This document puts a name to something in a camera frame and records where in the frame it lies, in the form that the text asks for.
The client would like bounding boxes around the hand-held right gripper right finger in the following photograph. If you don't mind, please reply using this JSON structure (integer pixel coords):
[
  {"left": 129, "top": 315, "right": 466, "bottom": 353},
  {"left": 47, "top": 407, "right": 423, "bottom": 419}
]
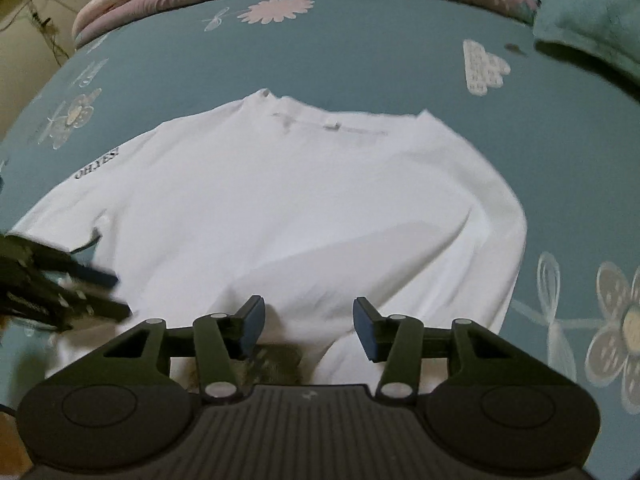
[{"left": 352, "top": 296, "right": 503, "bottom": 401}]

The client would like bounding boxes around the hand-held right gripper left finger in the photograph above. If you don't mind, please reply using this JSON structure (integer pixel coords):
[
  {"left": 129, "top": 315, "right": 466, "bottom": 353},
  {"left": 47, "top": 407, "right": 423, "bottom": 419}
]
[{"left": 102, "top": 295, "right": 266, "bottom": 401}]

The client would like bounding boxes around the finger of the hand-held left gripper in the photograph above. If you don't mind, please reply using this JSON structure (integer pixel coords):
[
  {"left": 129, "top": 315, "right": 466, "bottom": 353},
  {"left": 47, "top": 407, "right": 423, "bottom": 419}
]
[
  {"left": 37, "top": 250, "right": 118, "bottom": 288},
  {"left": 55, "top": 289, "right": 133, "bottom": 321}
]

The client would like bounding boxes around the white printed long-sleeve shirt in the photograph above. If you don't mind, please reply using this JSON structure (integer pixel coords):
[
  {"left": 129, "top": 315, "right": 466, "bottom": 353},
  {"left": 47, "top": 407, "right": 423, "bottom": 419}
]
[{"left": 10, "top": 89, "right": 528, "bottom": 391}]

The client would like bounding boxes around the bed with teal floral sheet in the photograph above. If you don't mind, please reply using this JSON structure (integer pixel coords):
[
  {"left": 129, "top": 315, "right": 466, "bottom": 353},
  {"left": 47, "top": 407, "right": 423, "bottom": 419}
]
[{"left": 0, "top": 0, "right": 640, "bottom": 416}]

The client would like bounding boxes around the teal floral pillow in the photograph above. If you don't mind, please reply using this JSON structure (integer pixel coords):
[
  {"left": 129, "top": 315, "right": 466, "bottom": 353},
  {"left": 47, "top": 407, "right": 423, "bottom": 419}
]
[{"left": 530, "top": 0, "right": 640, "bottom": 96}]

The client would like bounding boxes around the thin wall cable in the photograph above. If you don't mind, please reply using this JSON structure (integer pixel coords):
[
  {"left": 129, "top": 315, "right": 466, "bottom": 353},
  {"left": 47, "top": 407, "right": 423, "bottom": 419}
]
[{"left": 25, "top": 0, "right": 76, "bottom": 68}]

